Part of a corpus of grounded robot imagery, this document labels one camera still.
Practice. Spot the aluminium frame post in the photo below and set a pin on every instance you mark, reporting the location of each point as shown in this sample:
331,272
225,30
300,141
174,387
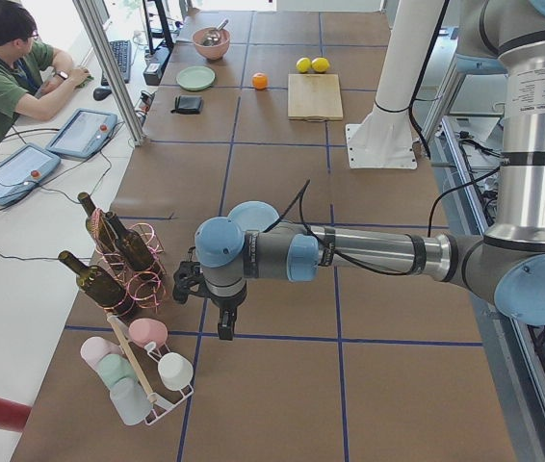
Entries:
91,21

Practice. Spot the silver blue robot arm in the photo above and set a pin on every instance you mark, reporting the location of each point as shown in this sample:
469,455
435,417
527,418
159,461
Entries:
505,266

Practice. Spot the copper wire bottle rack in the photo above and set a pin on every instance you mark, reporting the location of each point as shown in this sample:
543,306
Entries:
148,289

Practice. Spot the light green plate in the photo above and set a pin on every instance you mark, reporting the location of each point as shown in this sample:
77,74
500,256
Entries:
195,78

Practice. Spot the white cup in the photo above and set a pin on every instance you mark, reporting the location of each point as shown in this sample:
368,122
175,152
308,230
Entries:
176,371

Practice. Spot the blue teach pendant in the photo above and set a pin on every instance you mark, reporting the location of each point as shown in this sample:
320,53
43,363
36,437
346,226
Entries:
83,134
24,170

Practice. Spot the black computer mouse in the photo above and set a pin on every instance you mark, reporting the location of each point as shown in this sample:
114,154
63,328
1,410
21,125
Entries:
101,93

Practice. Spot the person in green shirt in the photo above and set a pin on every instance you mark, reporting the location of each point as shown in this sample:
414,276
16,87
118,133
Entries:
36,79

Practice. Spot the black keyboard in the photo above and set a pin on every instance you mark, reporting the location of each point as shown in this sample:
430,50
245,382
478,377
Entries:
122,52

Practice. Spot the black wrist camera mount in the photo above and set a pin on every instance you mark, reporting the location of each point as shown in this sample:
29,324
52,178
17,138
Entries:
188,280

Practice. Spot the mint green cup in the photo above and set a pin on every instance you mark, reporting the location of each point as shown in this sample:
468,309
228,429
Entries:
112,368

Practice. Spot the pink bowl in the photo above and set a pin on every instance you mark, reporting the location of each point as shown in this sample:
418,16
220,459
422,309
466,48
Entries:
211,49

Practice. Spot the folded grey cloth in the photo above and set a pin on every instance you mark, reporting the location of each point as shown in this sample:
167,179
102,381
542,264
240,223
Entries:
187,105

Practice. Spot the pale pink cup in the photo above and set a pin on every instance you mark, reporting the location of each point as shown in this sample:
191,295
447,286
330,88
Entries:
94,349

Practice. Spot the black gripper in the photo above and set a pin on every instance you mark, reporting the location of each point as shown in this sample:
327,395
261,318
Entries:
227,303

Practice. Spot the metal scoop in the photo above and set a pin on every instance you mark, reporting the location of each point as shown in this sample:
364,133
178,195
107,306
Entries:
213,35

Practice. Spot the dark wine bottle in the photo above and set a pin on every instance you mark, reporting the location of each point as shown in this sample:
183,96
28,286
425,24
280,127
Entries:
131,246
98,284
96,225

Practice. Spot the wooden cutting board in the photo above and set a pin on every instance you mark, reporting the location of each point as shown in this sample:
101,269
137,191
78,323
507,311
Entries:
314,97

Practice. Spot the yellow lemon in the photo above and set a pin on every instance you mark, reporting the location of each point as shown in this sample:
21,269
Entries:
320,65
303,65

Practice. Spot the orange fruit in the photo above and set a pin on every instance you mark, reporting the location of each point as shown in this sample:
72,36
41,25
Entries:
260,81

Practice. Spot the light blue cup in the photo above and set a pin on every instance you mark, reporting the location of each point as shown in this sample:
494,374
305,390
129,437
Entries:
130,401

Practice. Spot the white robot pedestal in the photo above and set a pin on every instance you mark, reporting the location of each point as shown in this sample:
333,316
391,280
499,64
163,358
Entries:
384,138

